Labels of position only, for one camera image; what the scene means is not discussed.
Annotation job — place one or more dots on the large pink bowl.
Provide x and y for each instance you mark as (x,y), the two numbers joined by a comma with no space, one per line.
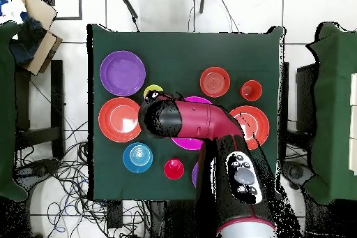
(189,143)

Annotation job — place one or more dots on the blue bowl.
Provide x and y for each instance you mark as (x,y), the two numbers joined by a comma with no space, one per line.
(137,157)

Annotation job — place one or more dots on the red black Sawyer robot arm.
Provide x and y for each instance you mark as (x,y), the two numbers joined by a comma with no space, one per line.
(200,120)

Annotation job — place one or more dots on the stack of white boxes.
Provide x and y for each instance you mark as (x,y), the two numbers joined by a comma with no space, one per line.
(354,123)

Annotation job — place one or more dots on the yellow cup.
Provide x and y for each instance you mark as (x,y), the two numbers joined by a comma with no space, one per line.
(152,88)

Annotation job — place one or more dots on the small orange bowl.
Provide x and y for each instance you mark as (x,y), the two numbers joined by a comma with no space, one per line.
(214,81)

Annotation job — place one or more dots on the red cup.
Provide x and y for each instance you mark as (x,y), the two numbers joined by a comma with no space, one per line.
(174,169)

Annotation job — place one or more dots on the purple bowl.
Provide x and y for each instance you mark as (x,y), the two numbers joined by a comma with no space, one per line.
(122,73)
(195,175)

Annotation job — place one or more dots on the large orange bowl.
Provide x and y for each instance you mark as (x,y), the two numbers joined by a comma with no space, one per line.
(259,118)
(117,120)

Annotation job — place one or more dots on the dark green tablecloth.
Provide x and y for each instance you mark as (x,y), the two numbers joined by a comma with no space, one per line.
(173,53)

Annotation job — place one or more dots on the orange cup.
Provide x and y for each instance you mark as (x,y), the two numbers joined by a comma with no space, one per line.
(251,90)

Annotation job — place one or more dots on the black power adapter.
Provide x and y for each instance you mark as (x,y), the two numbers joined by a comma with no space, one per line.
(115,215)

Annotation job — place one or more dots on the black tripod leg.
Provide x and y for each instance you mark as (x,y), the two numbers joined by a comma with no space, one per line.
(129,5)
(202,0)

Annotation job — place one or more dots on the black bench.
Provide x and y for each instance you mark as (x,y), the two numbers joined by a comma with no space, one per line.
(57,95)

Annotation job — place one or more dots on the black side stand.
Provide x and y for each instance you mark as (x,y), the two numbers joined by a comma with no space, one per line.
(305,95)

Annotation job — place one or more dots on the cardboard box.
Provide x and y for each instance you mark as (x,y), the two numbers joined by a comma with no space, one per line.
(47,48)

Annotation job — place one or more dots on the green covered side table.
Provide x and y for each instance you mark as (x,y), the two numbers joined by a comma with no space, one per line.
(5,109)
(332,109)

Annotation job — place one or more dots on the dark blue cloth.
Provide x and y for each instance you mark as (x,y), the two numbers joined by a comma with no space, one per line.
(28,42)

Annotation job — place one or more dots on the black pedestal leg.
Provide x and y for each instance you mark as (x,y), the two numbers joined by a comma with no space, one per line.
(36,169)
(295,172)

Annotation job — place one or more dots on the dark floor frame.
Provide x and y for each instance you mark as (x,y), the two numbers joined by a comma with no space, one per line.
(80,3)

